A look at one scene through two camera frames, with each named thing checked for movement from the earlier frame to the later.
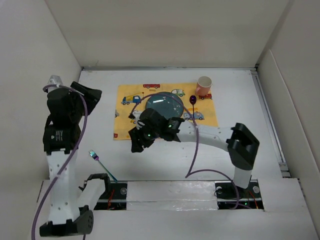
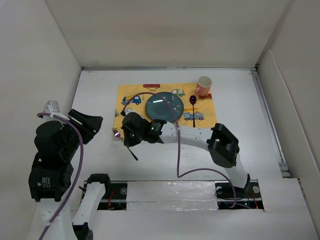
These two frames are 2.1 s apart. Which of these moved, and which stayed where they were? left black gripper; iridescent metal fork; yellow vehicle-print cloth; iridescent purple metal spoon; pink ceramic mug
Moved: left black gripper; iridescent metal fork
Stayed: pink ceramic mug; iridescent purple metal spoon; yellow vehicle-print cloth
